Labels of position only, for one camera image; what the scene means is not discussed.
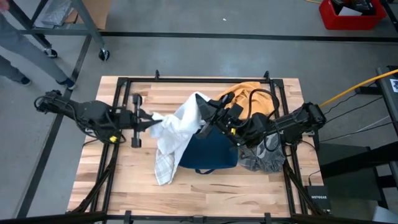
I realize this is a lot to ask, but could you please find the white paper sheet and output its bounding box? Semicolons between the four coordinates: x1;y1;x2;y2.
338;6;363;16

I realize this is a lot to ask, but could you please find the navy blue fabric bin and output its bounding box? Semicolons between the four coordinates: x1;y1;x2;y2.
178;124;239;175

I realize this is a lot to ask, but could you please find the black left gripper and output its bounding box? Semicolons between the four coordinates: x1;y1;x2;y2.
119;94;163;149

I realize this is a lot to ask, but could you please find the white checked towel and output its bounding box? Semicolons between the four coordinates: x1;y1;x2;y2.
150;91;212;186

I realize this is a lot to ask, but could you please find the white floor cable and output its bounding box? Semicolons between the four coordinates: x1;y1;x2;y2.
357;114;391;132

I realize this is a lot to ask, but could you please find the brown cardboard box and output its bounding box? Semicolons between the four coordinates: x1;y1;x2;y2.
74;0;112;30

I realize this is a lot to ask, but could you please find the red plastic bin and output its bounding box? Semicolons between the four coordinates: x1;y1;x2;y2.
318;0;387;31

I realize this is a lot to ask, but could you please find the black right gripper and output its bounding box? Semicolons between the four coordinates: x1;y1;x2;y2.
195;92;249;141

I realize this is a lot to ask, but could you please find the black side desk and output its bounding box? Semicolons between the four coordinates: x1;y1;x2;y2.
317;141;398;210

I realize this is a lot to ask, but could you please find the thick yellow cable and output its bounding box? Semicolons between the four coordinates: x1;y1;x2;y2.
319;68;398;108

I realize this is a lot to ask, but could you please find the orange yellow towel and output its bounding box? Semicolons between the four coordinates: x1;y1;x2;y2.
214;81;276;121

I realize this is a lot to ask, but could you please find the grey checked towel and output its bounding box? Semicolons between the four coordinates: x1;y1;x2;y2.
238;133;286;174

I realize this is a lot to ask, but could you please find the black metal beam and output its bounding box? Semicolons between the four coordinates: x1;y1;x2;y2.
375;65;398;138

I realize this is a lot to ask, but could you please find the grey metal wheeled cart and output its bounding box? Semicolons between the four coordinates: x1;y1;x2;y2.
6;0;110;62

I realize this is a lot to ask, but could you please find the person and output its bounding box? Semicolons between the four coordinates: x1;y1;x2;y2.
0;12;76;91

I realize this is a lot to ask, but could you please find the black device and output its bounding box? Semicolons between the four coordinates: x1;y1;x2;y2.
331;0;376;16

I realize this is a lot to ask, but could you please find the grey wrapped package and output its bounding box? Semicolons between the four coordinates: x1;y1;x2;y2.
40;0;74;27

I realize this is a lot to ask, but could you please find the black Netgear network switch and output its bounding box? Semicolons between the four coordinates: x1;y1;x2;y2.
304;185;332;215

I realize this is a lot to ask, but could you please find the black metal table frame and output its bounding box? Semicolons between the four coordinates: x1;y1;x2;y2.
67;70;326;224

